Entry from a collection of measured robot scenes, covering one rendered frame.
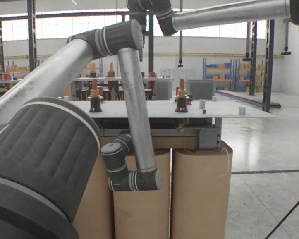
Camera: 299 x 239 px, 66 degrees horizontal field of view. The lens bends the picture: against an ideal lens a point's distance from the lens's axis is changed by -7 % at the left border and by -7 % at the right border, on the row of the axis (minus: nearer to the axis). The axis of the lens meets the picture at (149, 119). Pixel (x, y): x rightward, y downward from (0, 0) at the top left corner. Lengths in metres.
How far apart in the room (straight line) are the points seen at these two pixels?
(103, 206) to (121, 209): 0.14
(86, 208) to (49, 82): 1.11
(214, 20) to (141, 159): 0.78
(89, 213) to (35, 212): 1.47
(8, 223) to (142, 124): 0.89
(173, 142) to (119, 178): 0.57
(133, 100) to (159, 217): 0.94
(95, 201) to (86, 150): 1.32
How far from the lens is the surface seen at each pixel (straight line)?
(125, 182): 1.28
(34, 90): 0.84
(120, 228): 1.89
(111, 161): 1.23
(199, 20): 1.34
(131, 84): 1.15
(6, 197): 0.36
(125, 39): 1.15
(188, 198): 1.74
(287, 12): 1.21
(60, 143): 0.44
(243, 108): 1.52
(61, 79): 0.95
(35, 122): 0.46
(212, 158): 1.64
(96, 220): 1.86
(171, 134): 1.64
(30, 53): 11.05
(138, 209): 1.75
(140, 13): 1.50
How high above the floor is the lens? 1.60
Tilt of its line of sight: 11 degrees down
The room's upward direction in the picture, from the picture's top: straight up
